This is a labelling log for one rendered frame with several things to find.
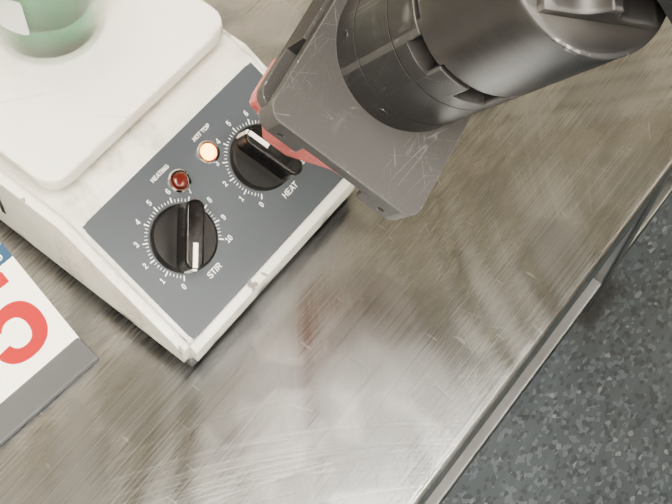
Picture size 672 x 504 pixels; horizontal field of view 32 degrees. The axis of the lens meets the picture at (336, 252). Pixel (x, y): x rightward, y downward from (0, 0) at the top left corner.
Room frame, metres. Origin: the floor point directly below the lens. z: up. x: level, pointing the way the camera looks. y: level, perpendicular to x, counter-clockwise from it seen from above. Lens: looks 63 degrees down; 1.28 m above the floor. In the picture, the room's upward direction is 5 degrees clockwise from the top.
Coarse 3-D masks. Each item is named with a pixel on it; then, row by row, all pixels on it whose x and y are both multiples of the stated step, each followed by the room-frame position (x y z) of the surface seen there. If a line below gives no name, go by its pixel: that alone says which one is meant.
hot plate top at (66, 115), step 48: (144, 0) 0.35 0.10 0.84; (192, 0) 0.35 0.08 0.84; (0, 48) 0.31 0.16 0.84; (96, 48) 0.32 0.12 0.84; (144, 48) 0.32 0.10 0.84; (192, 48) 0.32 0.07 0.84; (0, 96) 0.29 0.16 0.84; (48, 96) 0.29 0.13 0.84; (96, 96) 0.29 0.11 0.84; (144, 96) 0.30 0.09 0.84; (0, 144) 0.26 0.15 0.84; (48, 144) 0.27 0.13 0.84; (96, 144) 0.27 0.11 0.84
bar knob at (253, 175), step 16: (256, 128) 0.30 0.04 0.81; (240, 144) 0.29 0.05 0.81; (256, 144) 0.29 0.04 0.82; (240, 160) 0.29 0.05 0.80; (256, 160) 0.29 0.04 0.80; (272, 160) 0.28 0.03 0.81; (288, 160) 0.29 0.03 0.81; (240, 176) 0.28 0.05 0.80; (256, 176) 0.28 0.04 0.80; (272, 176) 0.28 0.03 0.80; (288, 176) 0.28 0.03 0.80
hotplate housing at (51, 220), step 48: (240, 48) 0.34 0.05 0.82; (192, 96) 0.31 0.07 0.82; (144, 144) 0.28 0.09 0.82; (0, 192) 0.26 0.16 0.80; (48, 192) 0.25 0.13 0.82; (96, 192) 0.26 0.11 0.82; (336, 192) 0.29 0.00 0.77; (48, 240) 0.24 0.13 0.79; (288, 240) 0.26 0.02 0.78; (96, 288) 0.23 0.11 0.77
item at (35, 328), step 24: (0, 288) 0.22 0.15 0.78; (24, 288) 0.22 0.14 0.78; (0, 312) 0.21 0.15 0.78; (24, 312) 0.21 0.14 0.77; (48, 312) 0.22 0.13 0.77; (0, 336) 0.20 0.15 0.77; (24, 336) 0.20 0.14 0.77; (48, 336) 0.21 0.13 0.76; (0, 360) 0.19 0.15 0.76; (24, 360) 0.19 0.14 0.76; (0, 384) 0.18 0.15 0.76
